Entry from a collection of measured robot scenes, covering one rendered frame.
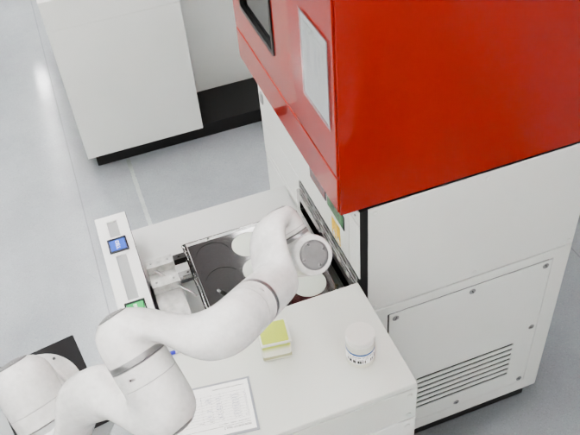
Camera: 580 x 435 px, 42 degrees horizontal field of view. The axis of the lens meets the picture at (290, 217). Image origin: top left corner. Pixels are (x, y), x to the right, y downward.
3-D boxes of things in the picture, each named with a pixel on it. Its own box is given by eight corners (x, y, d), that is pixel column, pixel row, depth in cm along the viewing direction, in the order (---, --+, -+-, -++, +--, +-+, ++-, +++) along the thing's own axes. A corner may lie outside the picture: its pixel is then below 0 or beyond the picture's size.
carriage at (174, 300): (173, 265, 227) (172, 258, 225) (205, 356, 201) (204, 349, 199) (148, 273, 225) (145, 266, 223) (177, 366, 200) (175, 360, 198)
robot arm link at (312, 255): (266, 248, 162) (288, 284, 162) (284, 243, 149) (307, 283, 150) (298, 228, 164) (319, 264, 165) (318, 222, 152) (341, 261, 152)
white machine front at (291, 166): (272, 149, 269) (261, 51, 241) (367, 313, 212) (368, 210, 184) (263, 152, 268) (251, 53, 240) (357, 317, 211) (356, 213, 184)
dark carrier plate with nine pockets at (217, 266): (294, 215, 232) (294, 213, 232) (338, 293, 208) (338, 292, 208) (187, 248, 225) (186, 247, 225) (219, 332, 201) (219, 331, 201)
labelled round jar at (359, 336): (367, 341, 187) (367, 317, 181) (379, 362, 182) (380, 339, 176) (341, 350, 186) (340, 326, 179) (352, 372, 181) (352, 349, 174)
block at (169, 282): (179, 278, 218) (177, 271, 216) (181, 286, 216) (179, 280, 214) (152, 286, 217) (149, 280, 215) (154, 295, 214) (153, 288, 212)
